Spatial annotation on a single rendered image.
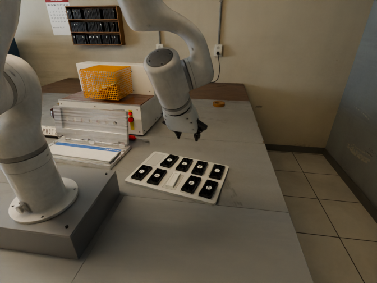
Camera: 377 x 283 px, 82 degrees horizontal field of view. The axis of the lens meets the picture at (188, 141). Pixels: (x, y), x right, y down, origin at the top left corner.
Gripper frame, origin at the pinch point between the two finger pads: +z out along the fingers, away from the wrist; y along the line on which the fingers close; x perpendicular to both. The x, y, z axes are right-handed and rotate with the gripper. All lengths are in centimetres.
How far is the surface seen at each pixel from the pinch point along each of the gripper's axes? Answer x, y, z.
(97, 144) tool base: 3, -61, 30
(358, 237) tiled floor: 16, 110, 150
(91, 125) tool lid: 10, -64, 23
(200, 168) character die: 0.0, -0.1, 28.9
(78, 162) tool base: -13, -56, 21
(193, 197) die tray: -15.8, 3.1, 20.1
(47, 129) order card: 5, -98, 29
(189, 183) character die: -10.3, -0.8, 22.2
